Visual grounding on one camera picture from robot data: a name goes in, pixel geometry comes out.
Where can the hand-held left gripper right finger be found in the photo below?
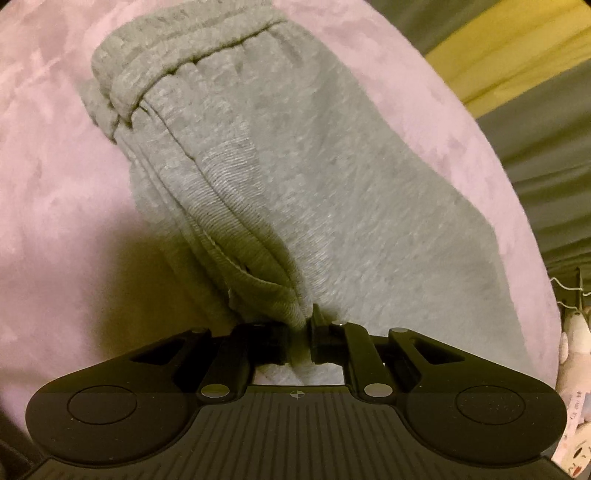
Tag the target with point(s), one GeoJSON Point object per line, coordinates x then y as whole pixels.
{"type": "Point", "coordinates": [323, 341]}

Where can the grey curtain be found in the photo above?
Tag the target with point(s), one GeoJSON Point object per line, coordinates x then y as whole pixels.
{"type": "Point", "coordinates": [415, 23]}
{"type": "Point", "coordinates": [545, 175]}

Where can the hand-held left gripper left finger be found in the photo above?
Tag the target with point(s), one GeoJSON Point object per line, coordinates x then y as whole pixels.
{"type": "Point", "coordinates": [272, 344]}

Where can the white plush rabbit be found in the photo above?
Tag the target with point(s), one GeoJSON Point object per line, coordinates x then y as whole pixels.
{"type": "Point", "coordinates": [578, 339]}

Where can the yellow curtain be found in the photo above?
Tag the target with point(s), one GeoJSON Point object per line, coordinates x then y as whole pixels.
{"type": "Point", "coordinates": [517, 60]}

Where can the white printed plush pillow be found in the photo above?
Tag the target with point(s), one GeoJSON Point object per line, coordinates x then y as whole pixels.
{"type": "Point", "coordinates": [575, 438]}

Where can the grey pants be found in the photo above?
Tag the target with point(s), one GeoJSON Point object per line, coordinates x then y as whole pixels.
{"type": "Point", "coordinates": [323, 184]}

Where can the pink blanket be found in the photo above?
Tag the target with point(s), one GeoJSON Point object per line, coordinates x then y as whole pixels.
{"type": "Point", "coordinates": [51, 221]}

